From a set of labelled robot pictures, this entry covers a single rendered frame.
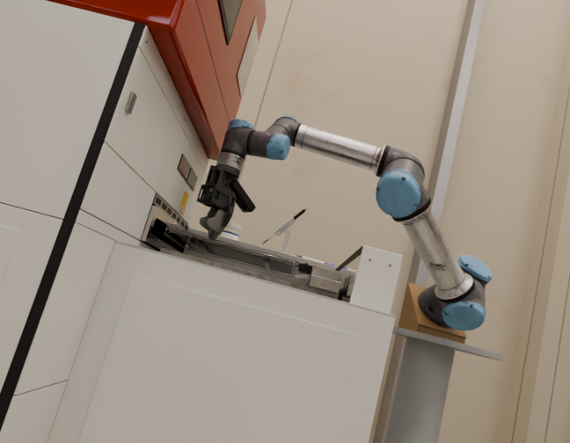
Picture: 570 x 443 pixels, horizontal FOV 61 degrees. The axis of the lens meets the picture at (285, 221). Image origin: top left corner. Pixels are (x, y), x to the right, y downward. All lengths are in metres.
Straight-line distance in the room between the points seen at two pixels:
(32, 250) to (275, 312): 0.48
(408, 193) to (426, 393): 0.68
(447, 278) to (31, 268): 1.05
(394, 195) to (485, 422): 2.97
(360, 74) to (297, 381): 3.05
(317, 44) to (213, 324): 3.01
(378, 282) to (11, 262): 0.74
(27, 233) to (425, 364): 1.22
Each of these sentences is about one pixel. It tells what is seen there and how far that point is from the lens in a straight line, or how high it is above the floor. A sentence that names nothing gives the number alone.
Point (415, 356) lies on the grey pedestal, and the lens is 1.68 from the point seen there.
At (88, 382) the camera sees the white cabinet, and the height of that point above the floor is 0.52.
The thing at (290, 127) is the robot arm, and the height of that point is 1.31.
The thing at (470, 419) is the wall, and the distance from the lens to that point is 4.01.
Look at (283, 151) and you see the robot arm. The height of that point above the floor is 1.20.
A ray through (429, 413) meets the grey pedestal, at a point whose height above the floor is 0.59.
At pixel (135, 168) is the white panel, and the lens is 1.11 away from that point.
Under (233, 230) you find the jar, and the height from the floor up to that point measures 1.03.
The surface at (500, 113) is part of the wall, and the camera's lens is 4.35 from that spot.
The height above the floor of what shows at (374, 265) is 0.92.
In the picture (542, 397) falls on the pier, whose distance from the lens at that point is 4.01.
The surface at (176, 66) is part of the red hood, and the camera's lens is 1.15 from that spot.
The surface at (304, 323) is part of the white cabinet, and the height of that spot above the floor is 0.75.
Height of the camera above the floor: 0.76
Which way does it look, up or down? 11 degrees up
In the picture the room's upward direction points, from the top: 15 degrees clockwise
